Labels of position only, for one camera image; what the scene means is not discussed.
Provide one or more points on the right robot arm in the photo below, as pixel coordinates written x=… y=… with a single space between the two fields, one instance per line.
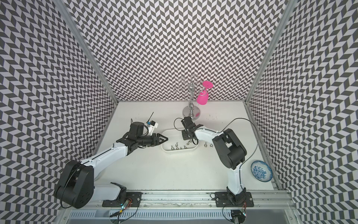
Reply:
x=231 y=153

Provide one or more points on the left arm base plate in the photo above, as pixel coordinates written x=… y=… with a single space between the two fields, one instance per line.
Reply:
x=133 y=197

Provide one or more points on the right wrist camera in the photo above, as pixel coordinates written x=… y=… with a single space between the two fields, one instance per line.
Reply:
x=187 y=123

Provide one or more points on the white storage box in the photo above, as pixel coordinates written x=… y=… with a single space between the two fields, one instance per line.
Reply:
x=174 y=137

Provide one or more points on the clear wine glass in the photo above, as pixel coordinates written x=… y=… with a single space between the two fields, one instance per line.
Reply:
x=180 y=85

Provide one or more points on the blue patterned bowl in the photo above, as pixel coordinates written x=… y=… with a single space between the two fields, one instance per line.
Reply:
x=261 y=171

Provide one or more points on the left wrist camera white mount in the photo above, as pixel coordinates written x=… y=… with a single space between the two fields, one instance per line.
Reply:
x=151 y=125

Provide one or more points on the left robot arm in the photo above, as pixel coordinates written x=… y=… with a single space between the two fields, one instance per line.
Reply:
x=76 y=186

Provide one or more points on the aluminium corner post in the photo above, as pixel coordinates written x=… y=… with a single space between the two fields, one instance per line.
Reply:
x=271 y=48
x=79 y=38

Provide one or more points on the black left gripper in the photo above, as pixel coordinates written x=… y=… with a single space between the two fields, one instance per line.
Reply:
x=158 y=138

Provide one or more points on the chrome glass holder stand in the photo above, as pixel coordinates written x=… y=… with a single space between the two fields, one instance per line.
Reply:
x=191 y=110

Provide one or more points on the aluminium corner post right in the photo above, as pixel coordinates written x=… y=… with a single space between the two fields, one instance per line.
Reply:
x=271 y=48

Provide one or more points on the pink wine glass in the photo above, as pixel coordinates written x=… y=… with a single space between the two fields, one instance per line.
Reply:
x=202 y=98

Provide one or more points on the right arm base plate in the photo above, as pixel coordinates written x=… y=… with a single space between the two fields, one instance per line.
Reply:
x=226 y=199

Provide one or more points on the aluminium front rail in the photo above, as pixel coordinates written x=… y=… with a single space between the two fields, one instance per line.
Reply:
x=201 y=199

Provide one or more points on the aluminium corner post left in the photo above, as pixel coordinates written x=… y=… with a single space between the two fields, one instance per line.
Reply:
x=79 y=38

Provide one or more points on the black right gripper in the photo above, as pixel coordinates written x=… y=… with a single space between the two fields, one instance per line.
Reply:
x=185 y=137

